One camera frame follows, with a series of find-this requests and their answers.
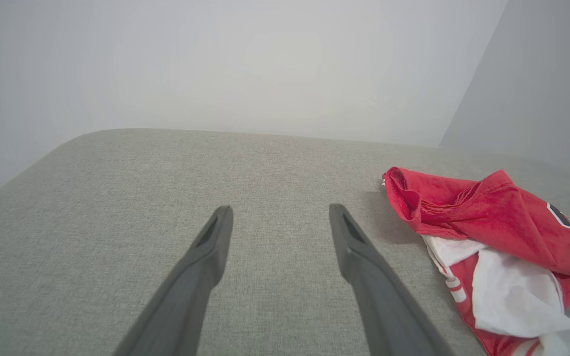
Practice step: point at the grey fabric sofa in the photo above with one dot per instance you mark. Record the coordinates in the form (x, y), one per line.
(265, 168)

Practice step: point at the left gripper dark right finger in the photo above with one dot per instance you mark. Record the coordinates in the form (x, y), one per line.
(379, 296)

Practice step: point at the red and white Bulls jersey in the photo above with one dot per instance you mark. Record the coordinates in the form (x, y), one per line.
(488, 212)

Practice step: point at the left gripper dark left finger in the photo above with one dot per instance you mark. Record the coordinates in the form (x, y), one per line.
(186, 296)

